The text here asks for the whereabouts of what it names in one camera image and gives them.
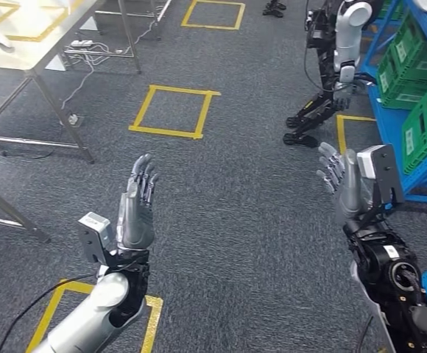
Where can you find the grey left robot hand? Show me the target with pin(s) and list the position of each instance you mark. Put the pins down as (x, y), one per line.
(136, 219)

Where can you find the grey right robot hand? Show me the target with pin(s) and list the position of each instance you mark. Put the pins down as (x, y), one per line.
(350, 195)

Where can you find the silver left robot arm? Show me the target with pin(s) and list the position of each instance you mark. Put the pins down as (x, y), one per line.
(99, 312)

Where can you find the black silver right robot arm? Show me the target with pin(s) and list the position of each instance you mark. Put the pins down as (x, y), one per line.
(390, 277)

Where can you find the white black humanoid robot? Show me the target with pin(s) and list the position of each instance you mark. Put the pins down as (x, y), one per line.
(346, 44)

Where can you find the white floor power strip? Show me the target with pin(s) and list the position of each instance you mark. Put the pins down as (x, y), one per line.
(82, 43)

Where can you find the black robot feet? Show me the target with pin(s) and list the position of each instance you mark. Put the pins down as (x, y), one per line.
(274, 7)

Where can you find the yellow tape strip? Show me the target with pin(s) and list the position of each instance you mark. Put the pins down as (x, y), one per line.
(51, 24)

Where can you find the white controller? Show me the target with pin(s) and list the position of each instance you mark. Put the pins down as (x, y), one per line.
(3, 40)

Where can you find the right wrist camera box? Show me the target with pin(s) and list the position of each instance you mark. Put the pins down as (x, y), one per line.
(382, 170)

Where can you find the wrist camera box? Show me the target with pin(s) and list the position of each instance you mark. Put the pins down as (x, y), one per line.
(94, 236)
(382, 170)

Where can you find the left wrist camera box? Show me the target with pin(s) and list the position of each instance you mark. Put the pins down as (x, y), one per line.
(94, 236)

